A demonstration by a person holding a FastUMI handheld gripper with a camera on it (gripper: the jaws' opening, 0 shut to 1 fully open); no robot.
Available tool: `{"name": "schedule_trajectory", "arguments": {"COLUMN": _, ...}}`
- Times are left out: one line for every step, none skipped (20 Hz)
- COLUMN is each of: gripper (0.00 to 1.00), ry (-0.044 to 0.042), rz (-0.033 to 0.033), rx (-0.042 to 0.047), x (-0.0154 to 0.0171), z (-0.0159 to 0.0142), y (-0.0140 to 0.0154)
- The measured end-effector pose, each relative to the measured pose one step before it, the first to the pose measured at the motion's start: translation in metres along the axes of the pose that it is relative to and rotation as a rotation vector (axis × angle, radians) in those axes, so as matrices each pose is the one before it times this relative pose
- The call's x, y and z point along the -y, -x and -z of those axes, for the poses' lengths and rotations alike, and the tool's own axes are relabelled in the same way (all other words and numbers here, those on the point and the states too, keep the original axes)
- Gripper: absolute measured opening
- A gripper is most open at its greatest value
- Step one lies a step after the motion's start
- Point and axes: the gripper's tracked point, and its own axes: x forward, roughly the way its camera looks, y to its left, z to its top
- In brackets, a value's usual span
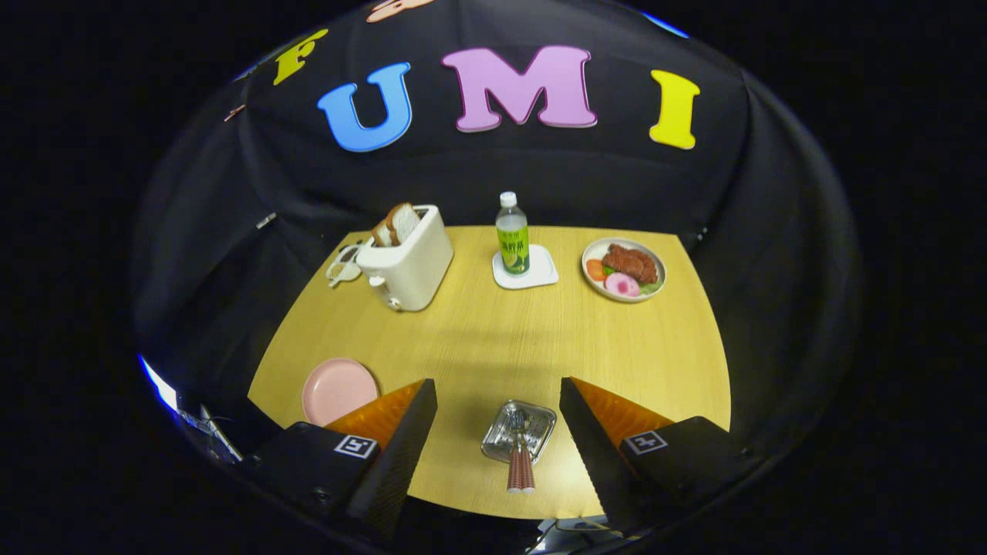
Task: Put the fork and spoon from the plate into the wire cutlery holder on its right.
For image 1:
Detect white food plate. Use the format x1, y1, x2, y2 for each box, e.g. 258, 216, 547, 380
581, 237, 667, 303

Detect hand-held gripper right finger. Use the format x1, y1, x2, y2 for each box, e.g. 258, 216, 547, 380
559, 376, 760, 537

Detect fried meat pieces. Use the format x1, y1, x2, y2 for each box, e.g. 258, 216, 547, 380
603, 244, 659, 284

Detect fork with checked handle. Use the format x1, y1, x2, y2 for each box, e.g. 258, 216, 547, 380
518, 412, 537, 493

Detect green label drink bottle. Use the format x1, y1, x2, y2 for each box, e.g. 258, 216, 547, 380
496, 191, 531, 276

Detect white coaster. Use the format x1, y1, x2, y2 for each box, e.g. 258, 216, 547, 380
492, 244, 559, 291

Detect spoon with checked handle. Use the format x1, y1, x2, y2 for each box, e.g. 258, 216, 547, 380
505, 409, 524, 494

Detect white divided condiment dish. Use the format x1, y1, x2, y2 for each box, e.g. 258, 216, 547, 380
325, 240, 371, 289

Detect pink plate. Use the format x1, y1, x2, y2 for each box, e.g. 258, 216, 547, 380
301, 358, 380, 427

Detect white toaster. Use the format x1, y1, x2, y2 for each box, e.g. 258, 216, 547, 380
355, 204, 455, 312

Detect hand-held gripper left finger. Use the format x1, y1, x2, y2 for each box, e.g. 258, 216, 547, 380
247, 378, 439, 540

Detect metal wire cutlery basket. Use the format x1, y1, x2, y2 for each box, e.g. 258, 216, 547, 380
481, 399, 558, 465

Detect open laptop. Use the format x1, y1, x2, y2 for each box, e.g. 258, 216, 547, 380
139, 355, 244, 463

